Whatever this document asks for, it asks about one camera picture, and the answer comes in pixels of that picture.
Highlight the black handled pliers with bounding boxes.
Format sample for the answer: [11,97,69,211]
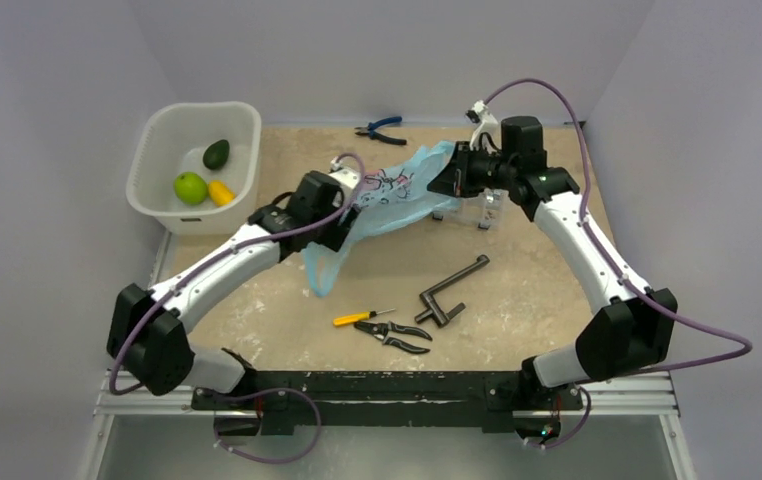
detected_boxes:
[353,321,433,355]

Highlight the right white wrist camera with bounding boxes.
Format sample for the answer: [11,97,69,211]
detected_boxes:
[466,100,500,150]

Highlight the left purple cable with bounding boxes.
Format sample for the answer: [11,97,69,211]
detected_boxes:
[107,152,323,465]

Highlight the white plastic basin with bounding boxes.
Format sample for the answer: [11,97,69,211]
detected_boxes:
[126,101,262,235]

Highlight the clear plastic screw box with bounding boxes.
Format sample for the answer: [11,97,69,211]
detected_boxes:
[431,189,508,230]

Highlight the aluminium extrusion rail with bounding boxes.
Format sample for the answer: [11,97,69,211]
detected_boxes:
[98,232,680,416]

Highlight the blue handled pliers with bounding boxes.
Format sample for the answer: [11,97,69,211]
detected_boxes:
[355,116,409,147]

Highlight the dark green fake avocado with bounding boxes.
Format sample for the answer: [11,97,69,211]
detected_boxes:
[202,139,231,171]

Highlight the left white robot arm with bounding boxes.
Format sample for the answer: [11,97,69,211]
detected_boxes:
[106,167,363,409]

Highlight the light blue plastic bag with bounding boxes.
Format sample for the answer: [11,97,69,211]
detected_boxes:
[302,141,461,297]

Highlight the dark metal crank handle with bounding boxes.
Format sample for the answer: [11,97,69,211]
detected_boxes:
[414,254,491,328]

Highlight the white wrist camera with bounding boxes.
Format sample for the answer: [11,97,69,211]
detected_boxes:
[328,157,363,196]
[466,100,500,150]

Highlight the yellow handled screwdriver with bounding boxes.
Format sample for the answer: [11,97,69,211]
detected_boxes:
[332,308,395,327]

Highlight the green fake apple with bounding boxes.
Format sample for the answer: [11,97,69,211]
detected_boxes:
[173,172,209,206]

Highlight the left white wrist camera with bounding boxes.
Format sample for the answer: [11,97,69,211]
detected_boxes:
[328,157,363,196]

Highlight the yellow fake fruit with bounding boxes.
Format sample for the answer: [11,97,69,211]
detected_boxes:
[208,180,236,207]

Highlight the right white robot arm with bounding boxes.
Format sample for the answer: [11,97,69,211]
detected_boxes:
[427,116,678,407]

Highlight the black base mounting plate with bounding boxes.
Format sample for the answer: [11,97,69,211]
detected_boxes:
[191,370,583,435]

